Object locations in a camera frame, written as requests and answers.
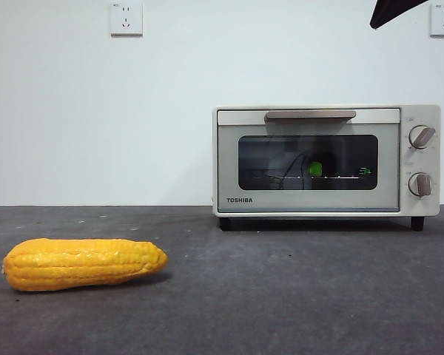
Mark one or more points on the round beige oven knob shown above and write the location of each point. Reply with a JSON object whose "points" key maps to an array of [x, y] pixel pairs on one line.
{"points": [[421, 137], [420, 184]]}

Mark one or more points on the yellow corn cob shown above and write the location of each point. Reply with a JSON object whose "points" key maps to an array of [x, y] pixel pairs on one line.
{"points": [[81, 266]]}

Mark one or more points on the cream Toshiba toaster oven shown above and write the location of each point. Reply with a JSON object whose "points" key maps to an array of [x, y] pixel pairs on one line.
{"points": [[418, 111]]}

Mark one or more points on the purple eggplant with green stem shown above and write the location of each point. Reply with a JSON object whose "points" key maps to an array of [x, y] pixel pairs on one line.
{"points": [[315, 169]]}

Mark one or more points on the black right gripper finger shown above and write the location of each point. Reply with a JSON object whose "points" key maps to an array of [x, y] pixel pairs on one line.
{"points": [[388, 11]]}

